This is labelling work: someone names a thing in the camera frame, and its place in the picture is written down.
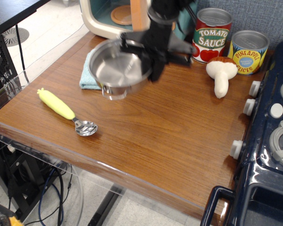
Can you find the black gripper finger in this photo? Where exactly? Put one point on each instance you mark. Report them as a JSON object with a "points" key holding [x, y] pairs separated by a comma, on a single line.
{"points": [[158, 65], [146, 63]]}

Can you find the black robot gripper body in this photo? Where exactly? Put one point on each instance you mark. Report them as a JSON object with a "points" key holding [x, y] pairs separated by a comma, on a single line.
{"points": [[158, 41]]}

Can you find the small stainless steel pan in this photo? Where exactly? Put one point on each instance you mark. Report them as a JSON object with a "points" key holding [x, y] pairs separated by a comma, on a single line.
{"points": [[117, 73]]}

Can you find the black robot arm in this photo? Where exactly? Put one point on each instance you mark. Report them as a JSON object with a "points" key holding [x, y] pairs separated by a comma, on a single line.
{"points": [[166, 10]]}

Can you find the tomato sauce can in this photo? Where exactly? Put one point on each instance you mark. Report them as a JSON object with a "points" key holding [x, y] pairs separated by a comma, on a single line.
{"points": [[211, 33]]}

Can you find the toy microwave oven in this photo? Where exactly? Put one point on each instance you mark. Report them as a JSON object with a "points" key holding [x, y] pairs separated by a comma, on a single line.
{"points": [[111, 18]]}

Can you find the plush white mushroom toy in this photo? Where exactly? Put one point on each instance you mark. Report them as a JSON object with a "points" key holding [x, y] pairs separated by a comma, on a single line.
{"points": [[221, 70]]}

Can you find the light blue folded cloth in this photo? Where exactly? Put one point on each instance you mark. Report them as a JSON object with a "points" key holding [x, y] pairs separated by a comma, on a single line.
{"points": [[86, 80]]}

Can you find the pineapple slices can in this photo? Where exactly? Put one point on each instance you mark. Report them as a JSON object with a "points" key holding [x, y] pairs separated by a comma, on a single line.
{"points": [[248, 50]]}

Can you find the black table leg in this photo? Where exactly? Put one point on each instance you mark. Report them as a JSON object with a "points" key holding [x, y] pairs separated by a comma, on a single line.
{"points": [[105, 207]]}

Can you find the black computer tower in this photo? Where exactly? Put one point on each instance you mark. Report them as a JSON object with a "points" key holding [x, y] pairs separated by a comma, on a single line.
{"points": [[7, 68]]}

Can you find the black side desk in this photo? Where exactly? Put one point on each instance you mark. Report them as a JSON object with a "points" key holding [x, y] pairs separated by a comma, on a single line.
{"points": [[14, 11]]}

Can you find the dark blue toy stove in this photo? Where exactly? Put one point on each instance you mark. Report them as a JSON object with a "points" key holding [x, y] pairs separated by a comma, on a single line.
{"points": [[257, 197]]}

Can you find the yellow handled metal spoon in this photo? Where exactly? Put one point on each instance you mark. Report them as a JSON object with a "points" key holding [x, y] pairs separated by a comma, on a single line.
{"points": [[83, 128]]}

